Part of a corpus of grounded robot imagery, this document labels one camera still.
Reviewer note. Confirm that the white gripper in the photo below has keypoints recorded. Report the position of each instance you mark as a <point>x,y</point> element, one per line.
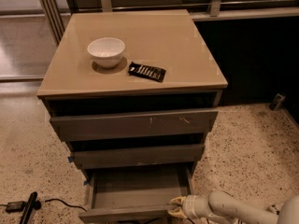
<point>191,206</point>

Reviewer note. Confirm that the grey bottom drawer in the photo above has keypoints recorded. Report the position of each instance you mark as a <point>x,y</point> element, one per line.
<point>135,193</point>

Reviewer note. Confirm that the grey drawer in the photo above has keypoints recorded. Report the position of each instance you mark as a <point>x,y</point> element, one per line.
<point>139,156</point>
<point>138,124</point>
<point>135,193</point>

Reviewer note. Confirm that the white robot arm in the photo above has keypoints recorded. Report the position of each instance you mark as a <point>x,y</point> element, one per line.
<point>222,208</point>

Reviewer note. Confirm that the grey middle drawer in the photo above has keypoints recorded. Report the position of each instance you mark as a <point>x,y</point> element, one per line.
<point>139,156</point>

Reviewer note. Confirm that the grey drawer cabinet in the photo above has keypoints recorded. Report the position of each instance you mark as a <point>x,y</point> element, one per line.
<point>75,85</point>

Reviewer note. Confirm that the grey top drawer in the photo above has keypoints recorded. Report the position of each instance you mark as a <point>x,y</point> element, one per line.
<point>138,124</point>

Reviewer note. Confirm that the black snack packet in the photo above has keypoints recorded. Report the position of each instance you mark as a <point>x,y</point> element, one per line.
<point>147,72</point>

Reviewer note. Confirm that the black bar device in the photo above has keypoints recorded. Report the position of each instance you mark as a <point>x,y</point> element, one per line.
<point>32,204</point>

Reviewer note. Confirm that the small dark floor device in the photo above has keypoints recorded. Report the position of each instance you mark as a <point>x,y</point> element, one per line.
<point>277,102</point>

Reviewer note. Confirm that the black power adapter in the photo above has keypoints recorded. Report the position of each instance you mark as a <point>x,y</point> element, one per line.
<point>15,207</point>

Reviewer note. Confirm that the white ceramic bowl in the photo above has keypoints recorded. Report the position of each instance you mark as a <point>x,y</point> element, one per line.
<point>107,52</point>

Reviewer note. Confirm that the metal railing frame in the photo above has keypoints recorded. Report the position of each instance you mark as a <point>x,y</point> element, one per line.
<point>200,10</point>

